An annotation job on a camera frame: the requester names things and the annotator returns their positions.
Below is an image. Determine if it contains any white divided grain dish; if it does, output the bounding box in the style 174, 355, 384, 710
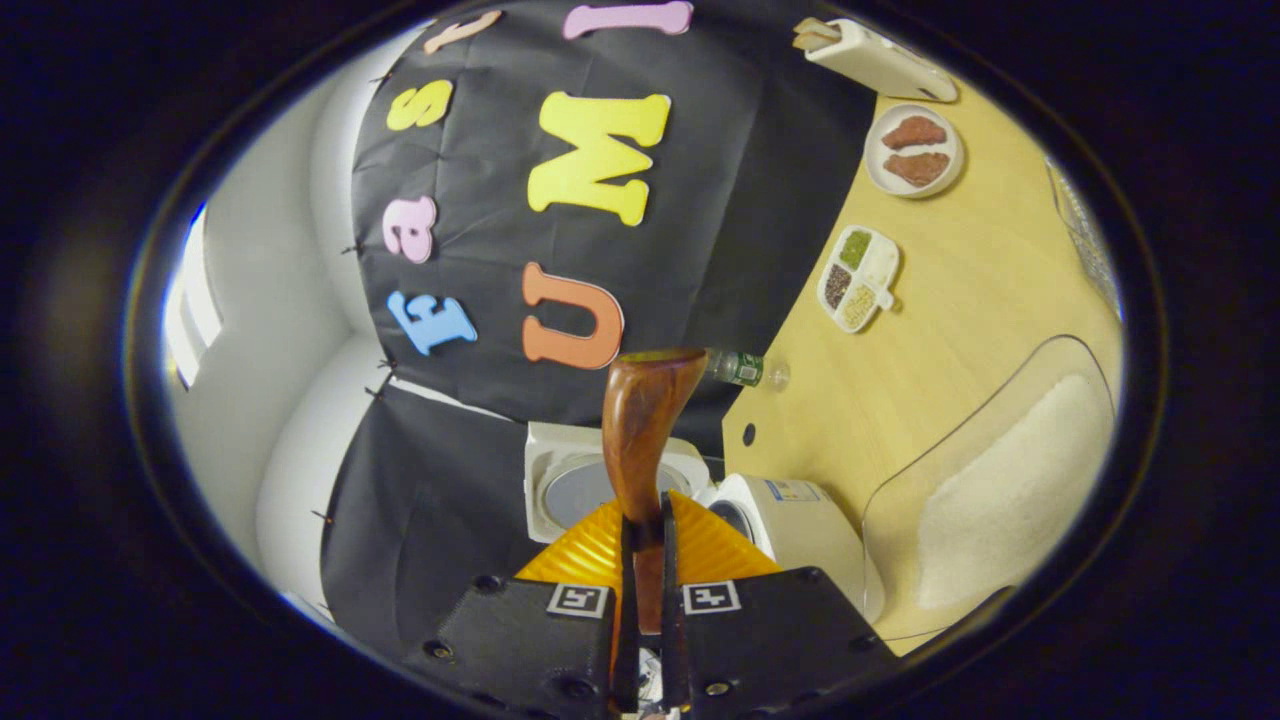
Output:
816, 224, 902, 335

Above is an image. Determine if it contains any brown wooden spoon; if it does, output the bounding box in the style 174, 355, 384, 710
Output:
602, 348, 709, 636

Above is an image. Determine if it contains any clear plastic water bottle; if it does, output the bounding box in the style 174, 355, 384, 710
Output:
705, 347, 792, 393

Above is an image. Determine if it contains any white rice cooker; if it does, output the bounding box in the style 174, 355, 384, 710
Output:
523, 420, 886, 623

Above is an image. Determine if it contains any black backdrop cloth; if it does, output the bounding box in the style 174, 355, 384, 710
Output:
320, 0, 881, 661

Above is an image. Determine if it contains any white toaster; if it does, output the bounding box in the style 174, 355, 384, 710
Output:
805, 18, 959, 105

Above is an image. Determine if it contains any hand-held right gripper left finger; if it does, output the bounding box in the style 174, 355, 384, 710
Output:
405, 495, 642, 720

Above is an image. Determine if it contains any large ceiling light panel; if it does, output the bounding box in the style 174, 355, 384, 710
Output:
163, 205, 224, 391

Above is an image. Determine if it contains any clear plastic rice container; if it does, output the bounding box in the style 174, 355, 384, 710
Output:
860, 335, 1121, 643

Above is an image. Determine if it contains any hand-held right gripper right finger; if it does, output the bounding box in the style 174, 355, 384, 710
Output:
655, 490, 901, 720

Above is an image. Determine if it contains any white round plate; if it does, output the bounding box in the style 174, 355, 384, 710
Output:
863, 103, 967, 199

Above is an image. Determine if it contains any white rice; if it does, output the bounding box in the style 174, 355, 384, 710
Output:
915, 375, 1117, 611

